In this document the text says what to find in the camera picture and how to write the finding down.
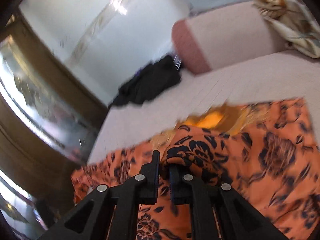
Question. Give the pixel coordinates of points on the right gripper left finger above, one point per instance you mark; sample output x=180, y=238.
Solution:
x=110, y=212

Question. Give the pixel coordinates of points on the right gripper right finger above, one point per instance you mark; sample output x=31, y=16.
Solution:
x=218, y=212

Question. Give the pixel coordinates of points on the orange black floral garment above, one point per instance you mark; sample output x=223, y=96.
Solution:
x=267, y=152

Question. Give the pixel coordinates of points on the wooden door with glass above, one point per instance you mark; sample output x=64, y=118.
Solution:
x=49, y=124

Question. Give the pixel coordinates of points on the black garment on bed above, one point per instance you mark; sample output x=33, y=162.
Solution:
x=149, y=82

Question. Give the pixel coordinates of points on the pink bolster with red end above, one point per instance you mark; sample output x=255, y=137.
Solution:
x=223, y=37

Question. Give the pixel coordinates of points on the cream floral crumpled cloth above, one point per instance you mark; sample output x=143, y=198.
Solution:
x=294, y=22

